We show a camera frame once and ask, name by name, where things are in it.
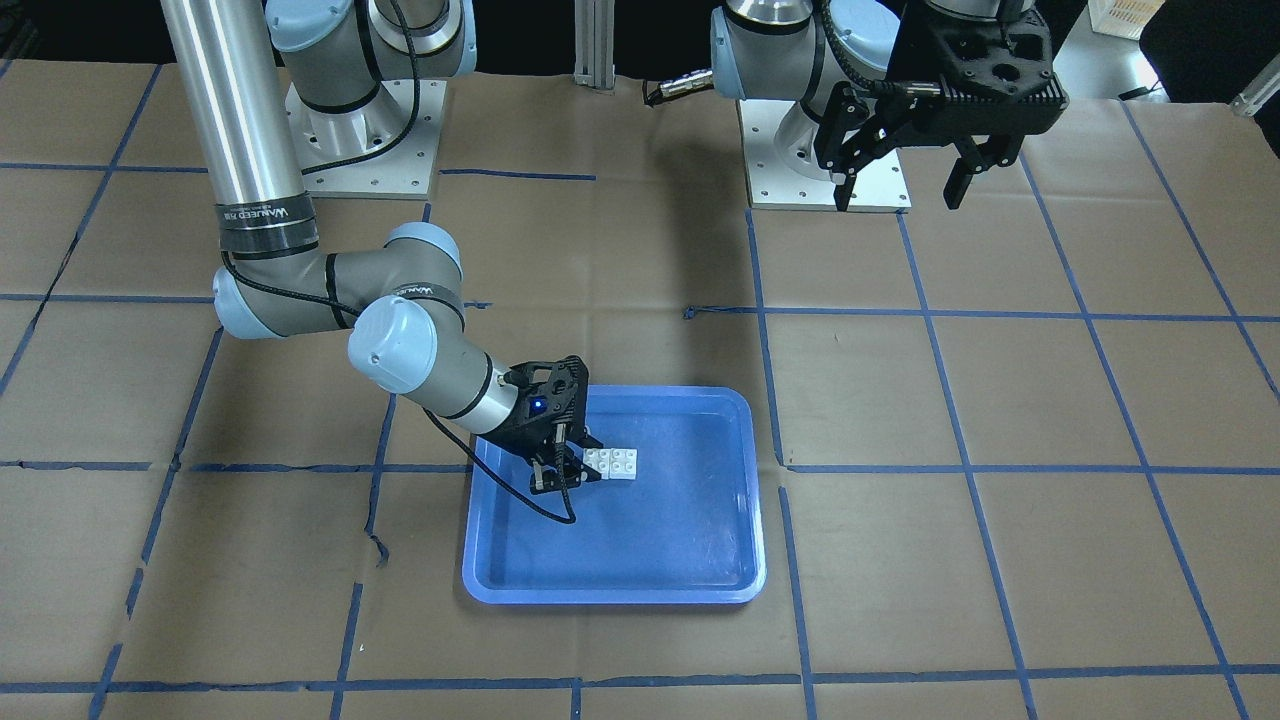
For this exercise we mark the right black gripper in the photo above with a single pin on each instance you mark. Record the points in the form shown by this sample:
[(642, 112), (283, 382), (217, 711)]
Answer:
[(520, 432)]

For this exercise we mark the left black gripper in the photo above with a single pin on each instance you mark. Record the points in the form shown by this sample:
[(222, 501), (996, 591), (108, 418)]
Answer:
[(846, 128)]

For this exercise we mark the white block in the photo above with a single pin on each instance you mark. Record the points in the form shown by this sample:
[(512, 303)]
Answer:
[(621, 463), (597, 463)]

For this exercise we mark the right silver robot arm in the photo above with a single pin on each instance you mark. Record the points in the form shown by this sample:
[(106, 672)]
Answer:
[(284, 91)]

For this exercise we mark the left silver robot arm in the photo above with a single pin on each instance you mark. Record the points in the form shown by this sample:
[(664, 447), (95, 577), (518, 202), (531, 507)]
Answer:
[(773, 59)]

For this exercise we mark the blue plastic tray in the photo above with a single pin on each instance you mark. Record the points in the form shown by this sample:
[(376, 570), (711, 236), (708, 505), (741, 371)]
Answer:
[(686, 529)]

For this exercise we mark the aluminium frame post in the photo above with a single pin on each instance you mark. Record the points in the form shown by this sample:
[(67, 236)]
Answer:
[(593, 42)]

